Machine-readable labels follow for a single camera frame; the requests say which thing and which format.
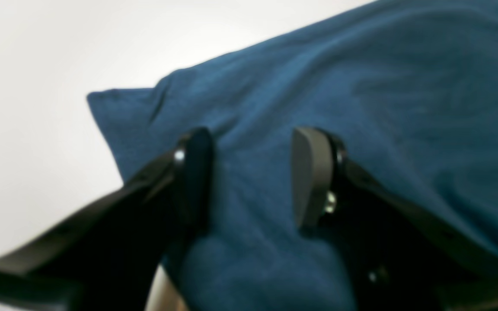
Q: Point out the dark blue t-shirt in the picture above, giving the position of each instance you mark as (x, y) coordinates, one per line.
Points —
(356, 162)

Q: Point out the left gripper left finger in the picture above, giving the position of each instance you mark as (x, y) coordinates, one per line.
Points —
(104, 257)

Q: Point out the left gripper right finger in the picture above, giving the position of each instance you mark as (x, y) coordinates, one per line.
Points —
(399, 256)

